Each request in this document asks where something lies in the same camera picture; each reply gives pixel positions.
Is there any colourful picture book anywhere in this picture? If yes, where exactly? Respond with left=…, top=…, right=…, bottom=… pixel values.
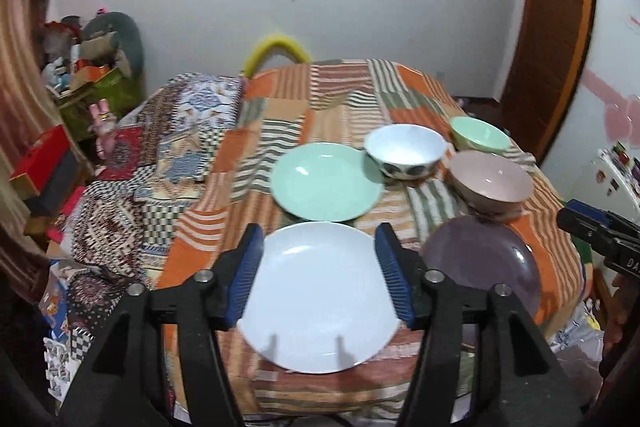
left=42, top=277, right=68, bottom=333

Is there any small white fridge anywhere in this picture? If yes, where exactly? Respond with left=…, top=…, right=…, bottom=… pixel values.
left=582, top=147, right=640, bottom=228

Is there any dark box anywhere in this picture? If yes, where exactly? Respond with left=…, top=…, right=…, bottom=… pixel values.
left=25, top=152, right=93, bottom=218

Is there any yellow foam tube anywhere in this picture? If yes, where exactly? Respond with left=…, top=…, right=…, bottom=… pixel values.
left=241, top=34, right=312, bottom=78

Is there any grey plush toy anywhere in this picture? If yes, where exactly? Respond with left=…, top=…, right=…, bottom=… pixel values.
left=82, top=12, right=146, bottom=72

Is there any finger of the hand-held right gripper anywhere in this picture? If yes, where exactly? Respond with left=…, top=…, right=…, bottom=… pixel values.
left=566, top=200, right=640, bottom=230
left=556, top=207, right=640, bottom=258

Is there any red plastic bag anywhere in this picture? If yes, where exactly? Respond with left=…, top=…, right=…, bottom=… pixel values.
left=42, top=19, right=81, bottom=52

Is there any purple plate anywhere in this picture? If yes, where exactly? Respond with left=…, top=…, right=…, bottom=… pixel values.
left=419, top=214, right=543, bottom=325

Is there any pink bowl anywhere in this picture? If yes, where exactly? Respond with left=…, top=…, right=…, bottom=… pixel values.
left=445, top=150, right=535, bottom=217

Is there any white plastic bag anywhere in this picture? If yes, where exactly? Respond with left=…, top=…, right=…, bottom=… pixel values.
left=550, top=297, right=608, bottom=388

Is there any person's right hand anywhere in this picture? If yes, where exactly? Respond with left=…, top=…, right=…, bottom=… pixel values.
left=602, top=274, right=632, bottom=378

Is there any wardrobe with heart decals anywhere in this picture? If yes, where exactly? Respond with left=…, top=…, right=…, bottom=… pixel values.
left=537, top=0, right=640, bottom=188

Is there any green plate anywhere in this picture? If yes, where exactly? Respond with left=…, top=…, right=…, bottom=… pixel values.
left=270, top=142, right=386, bottom=224

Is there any white plate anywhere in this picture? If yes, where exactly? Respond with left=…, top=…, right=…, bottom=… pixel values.
left=235, top=221, right=408, bottom=375

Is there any pink rabbit toy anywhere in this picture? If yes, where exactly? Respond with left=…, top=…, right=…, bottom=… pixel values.
left=89, top=99, right=121, bottom=158

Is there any striped patchwork blanket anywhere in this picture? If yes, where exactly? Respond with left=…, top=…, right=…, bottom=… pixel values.
left=155, top=58, right=596, bottom=418

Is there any red box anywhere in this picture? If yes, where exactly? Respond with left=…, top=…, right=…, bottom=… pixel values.
left=10, top=124, right=76, bottom=198

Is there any white bowl with dark spots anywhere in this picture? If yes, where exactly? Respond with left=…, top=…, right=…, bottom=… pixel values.
left=363, top=124, right=448, bottom=181

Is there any green storage box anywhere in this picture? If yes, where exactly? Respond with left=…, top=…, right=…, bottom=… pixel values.
left=57, top=67, right=143, bottom=138

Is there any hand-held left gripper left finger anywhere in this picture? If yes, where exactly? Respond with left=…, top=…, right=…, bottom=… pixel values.
left=60, top=223, right=265, bottom=427

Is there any patterned quilt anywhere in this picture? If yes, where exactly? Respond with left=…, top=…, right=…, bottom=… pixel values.
left=42, top=72, right=246, bottom=398

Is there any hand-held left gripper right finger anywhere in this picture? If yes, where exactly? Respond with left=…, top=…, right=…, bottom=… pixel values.
left=375, top=222, right=586, bottom=427

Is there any wooden door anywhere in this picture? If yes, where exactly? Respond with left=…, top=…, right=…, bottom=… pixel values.
left=492, top=0, right=598, bottom=165

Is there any green bowl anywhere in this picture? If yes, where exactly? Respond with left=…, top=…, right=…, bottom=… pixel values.
left=449, top=116, right=512, bottom=158

